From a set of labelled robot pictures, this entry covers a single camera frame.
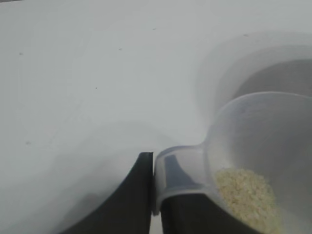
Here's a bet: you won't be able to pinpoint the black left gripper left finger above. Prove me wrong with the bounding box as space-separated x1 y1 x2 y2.
60 152 155 234

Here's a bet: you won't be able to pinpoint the white rice grains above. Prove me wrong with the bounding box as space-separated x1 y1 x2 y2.
214 167 284 234

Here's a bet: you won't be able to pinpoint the clear plastic measuring cup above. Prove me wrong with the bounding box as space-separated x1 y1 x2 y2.
153 91 312 234

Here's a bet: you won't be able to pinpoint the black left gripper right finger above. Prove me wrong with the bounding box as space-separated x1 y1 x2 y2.
160 155 268 234

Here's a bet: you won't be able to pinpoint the stainless steel mixing bowl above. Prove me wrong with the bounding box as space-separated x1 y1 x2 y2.
195 31 312 137

